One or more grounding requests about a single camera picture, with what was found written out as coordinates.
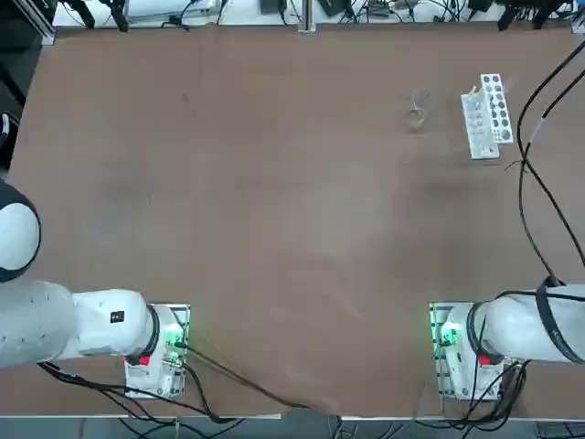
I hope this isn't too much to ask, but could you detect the clear glass beaker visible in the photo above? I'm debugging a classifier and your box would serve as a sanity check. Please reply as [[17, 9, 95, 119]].
[[405, 85, 435, 134]]

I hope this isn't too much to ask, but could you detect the white test tube rack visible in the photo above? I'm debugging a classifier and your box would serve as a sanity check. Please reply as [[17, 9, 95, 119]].
[[460, 72, 515, 161]]

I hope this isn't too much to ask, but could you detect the black cable across table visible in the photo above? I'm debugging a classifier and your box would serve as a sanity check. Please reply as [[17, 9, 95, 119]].
[[182, 345, 330, 412]]

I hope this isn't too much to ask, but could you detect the aluminium camera post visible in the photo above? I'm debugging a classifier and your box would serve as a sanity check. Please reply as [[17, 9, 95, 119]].
[[298, 0, 317, 34]]

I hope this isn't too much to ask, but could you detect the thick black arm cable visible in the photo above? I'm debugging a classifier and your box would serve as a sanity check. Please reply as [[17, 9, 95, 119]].
[[518, 40, 585, 287]]

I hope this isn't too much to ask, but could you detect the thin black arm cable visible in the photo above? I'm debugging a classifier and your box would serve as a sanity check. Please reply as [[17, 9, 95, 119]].
[[505, 68, 585, 269]]

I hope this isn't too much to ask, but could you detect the aluminium frame profile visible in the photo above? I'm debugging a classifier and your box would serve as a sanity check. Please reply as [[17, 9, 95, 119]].
[[17, 0, 57, 47]]

